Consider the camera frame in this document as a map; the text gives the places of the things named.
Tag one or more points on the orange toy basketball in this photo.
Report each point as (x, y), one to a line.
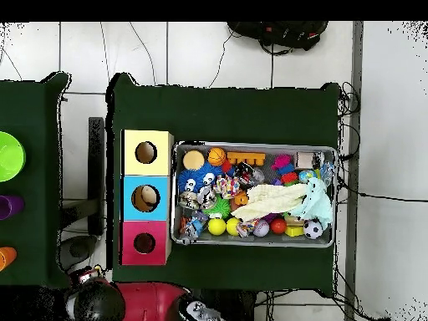
(216, 156)

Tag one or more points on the green spiky ball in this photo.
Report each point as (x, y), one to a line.
(218, 206)

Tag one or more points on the tan round foam disc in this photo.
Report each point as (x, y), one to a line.
(193, 159)

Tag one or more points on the purple cup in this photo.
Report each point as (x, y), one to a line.
(11, 207)

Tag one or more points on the dark green table cloth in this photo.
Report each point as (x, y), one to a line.
(217, 117)
(33, 217)

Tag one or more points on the cream waffle cloth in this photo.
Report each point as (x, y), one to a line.
(271, 200)

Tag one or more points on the wooden box with three holes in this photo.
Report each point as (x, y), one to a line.
(130, 167)

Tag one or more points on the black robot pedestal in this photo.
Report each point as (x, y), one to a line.
(237, 307)

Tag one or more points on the small globe ball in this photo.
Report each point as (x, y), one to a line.
(306, 175)

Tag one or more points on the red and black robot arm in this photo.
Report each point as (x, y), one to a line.
(150, 304)

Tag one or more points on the shallow clear mesh bin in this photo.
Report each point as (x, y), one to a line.
(267, 243)

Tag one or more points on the orange cup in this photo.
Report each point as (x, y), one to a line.
(6, 257)

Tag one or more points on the yellow ball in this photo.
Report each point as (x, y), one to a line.
(216, 226)
(233, 226)

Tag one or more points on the lime green bowl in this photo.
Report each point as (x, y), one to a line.
(10, 157)

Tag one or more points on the orange plastic building block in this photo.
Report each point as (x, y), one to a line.
(241, 199)
(245, 157)

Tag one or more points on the mint green waffle cloth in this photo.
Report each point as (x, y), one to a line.
(317, 200)

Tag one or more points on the purple spiky ball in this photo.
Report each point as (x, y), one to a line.
(270, 218)

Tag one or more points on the small soccer ball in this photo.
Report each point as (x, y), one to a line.
(313, 229)

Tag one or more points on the blue fuzzy monster toy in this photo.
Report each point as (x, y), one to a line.
(197, 177)

